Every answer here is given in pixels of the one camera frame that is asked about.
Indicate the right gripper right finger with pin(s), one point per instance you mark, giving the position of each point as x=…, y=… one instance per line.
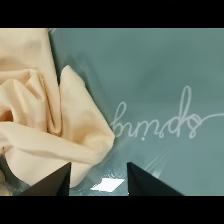
x=143, y=185

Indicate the cream shirt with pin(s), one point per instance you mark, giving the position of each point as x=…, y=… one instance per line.
x=36, y=106

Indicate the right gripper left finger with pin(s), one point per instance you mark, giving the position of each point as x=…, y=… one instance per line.
x=56, y=184

